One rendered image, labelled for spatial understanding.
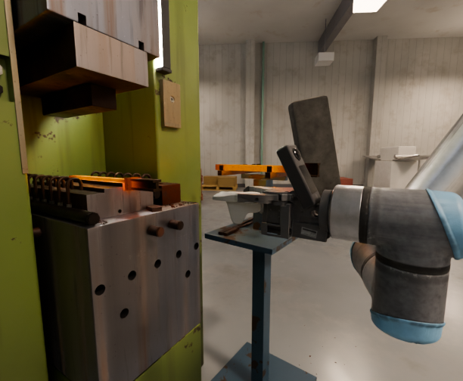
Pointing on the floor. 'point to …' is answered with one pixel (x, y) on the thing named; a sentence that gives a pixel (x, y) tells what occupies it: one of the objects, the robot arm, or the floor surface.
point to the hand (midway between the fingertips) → (231, 190)
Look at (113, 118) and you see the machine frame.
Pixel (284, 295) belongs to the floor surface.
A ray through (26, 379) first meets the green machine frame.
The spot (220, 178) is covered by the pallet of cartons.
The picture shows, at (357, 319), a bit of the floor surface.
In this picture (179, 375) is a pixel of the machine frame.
